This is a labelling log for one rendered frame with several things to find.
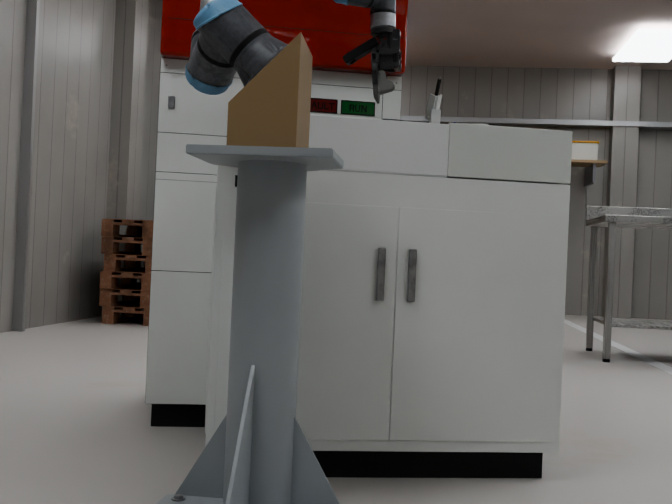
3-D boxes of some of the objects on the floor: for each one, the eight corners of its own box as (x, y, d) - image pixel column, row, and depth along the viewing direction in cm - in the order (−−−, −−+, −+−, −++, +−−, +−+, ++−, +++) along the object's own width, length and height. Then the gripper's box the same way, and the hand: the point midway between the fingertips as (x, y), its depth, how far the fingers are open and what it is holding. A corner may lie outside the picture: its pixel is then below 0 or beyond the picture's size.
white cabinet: (204, 429, 273) (215, 183, 274) (483, 433, 288) (493, 199, 288) (202, 483, 210) (216, 163, 210) (560, 484, 224) (573, 184, 225)
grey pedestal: (331, 576, 153) (351, 134, 153) (104, 555, 158) (124, 128, 158) (357, 497, 203) (372, 165, 204) (184, 484, 209) (199, 160, 209)
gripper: (398, 25, 235) (398, 99, 235) (401, 33, 244) (401, 105, 244) (368, 26, 236) (368, 100, 236) (373, 35, 245) (372, 106, 245)
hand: (375, 99), depth 240 cm, fingers closed
